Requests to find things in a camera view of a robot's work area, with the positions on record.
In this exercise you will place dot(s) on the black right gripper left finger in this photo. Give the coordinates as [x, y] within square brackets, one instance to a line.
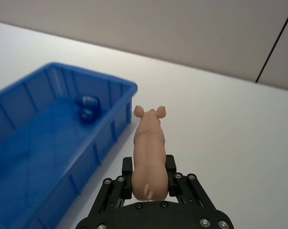
[127, 176]

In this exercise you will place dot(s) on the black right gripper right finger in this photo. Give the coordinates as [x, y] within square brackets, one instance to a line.
[171, 176]

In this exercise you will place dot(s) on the dark blue small toy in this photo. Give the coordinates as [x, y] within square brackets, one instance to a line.
[88, 112]

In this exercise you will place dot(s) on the blue plastic bin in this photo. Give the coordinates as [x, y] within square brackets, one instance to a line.
[45, 152]

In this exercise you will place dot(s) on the pink toy pig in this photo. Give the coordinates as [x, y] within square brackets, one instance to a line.
[149, 152]

